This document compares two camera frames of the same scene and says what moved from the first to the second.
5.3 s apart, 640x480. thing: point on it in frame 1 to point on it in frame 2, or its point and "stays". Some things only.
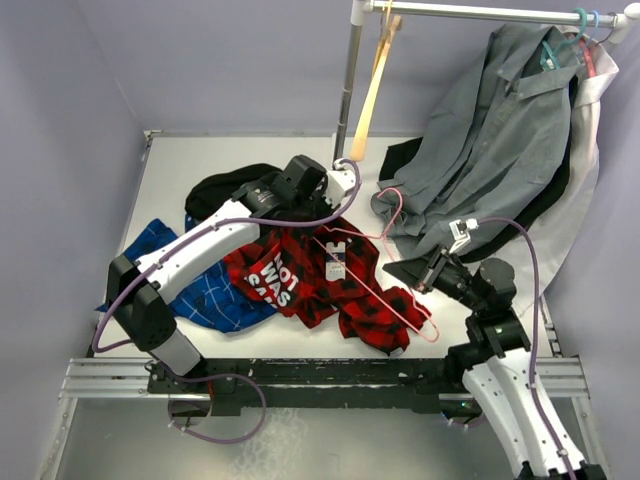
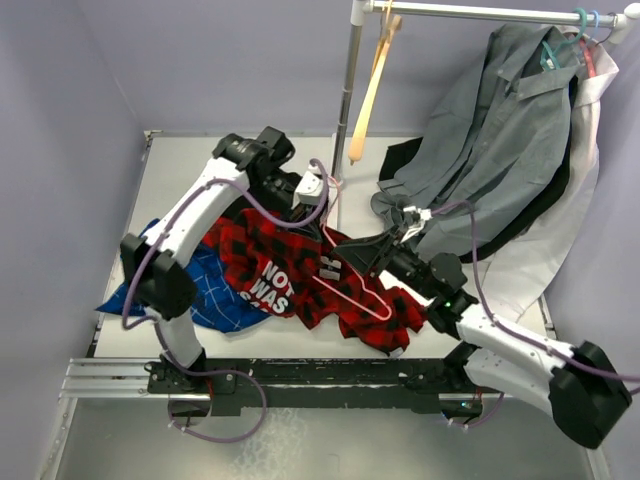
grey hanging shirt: x=492 y=154 stays
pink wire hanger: x=391 y=259 to x=351 y=300
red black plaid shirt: x=314 y=273 stays
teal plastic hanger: x=549 y=56 stays
